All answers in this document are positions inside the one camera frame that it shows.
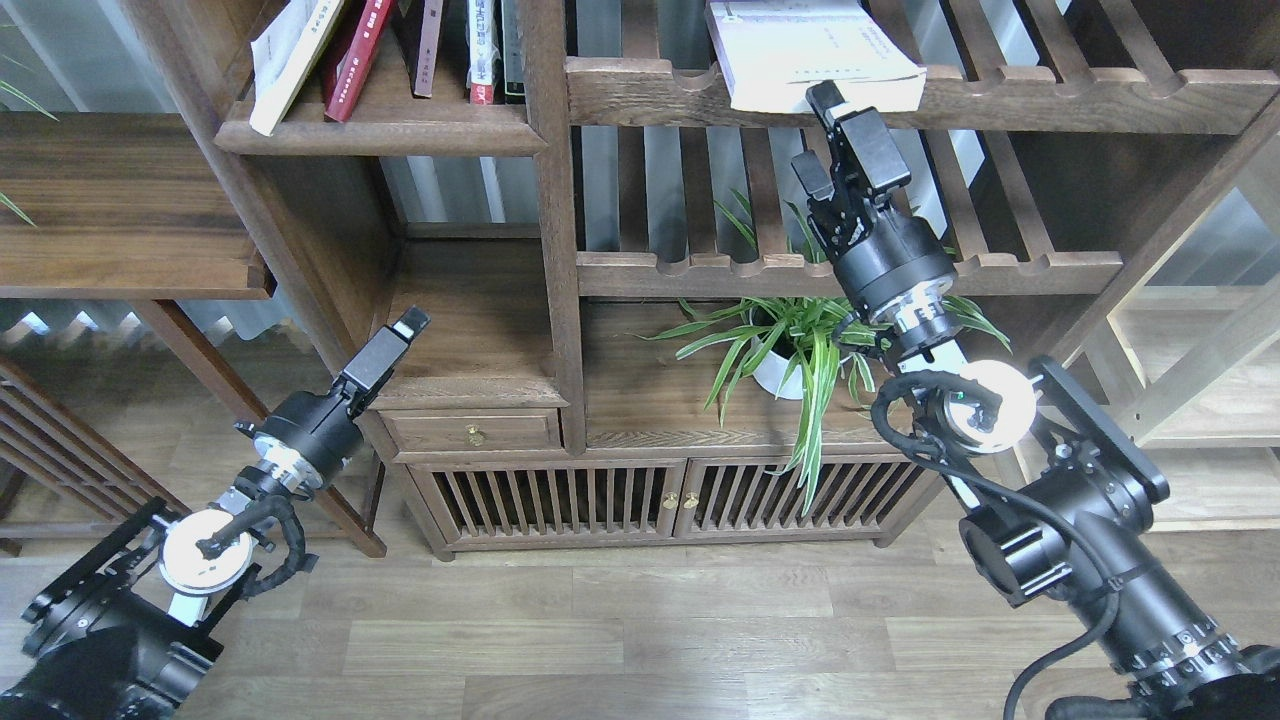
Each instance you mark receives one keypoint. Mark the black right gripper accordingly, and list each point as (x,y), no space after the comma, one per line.
(889,264)

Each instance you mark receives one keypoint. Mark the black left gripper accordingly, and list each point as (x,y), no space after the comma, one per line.
(309,438)

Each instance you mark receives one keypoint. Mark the white lavender paperback book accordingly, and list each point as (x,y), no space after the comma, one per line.
(771,51)

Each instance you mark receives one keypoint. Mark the red paperback book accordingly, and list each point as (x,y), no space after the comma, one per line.
(350,53)

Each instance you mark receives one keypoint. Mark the yellow-green cover book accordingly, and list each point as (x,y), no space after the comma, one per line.
(285,53)

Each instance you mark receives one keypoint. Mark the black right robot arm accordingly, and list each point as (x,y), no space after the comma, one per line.
(1056,495)

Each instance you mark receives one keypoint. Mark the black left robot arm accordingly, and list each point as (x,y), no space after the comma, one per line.
(125,632)

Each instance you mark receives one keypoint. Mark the brass drawer knob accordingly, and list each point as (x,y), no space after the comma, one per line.
(475,436)

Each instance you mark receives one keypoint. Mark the dark wooden bookshelf cabinet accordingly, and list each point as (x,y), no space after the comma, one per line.
(547,240)

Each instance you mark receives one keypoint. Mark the green spider plant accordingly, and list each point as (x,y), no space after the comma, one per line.
(832,342)

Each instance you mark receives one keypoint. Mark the white plant pot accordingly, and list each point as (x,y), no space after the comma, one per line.
(774,376)

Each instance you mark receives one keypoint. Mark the white red upright book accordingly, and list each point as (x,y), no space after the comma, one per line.
(483,51)

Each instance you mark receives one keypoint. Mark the dark upright book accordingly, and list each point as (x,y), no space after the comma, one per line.
(511,54)

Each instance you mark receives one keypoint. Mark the dark slatted wooden rack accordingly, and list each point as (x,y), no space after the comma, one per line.
(90,438)

